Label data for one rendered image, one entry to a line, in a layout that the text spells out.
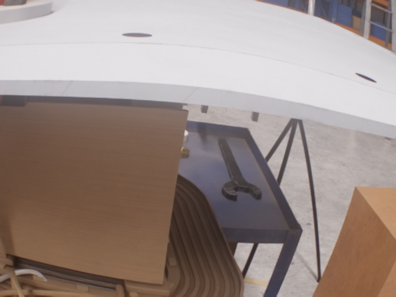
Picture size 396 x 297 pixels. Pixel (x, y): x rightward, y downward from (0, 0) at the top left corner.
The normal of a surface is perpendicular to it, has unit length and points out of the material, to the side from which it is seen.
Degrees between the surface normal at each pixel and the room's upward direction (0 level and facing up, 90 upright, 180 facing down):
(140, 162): 90
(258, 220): 0
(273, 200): 0
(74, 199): 90
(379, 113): 11
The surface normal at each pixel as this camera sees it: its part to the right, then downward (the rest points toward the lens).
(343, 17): 0.15, 0.37
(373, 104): 0.21, -0.83
